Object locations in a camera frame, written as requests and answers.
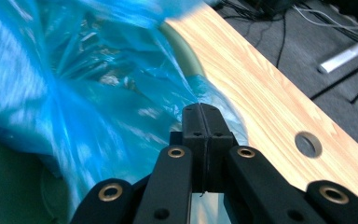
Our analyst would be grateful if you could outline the blue plastic bag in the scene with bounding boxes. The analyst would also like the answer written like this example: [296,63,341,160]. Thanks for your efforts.
[0,0,250,224]

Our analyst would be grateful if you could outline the black cable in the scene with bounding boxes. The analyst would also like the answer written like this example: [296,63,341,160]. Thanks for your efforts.
[213,0,296,70]

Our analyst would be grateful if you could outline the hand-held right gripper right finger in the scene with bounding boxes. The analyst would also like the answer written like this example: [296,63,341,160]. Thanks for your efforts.
[200,103,235,193]

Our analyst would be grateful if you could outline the white cable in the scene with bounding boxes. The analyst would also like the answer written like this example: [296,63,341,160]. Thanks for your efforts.
[293,4,358,34]

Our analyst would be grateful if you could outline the white bar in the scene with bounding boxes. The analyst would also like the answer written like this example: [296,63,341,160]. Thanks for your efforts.
[317,28,358,75]

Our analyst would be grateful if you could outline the black stand legs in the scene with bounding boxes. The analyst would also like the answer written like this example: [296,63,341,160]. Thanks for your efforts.
[310,57,358,110]

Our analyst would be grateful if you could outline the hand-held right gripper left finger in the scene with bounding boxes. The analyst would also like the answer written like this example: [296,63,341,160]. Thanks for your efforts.
[181,104,207,193]

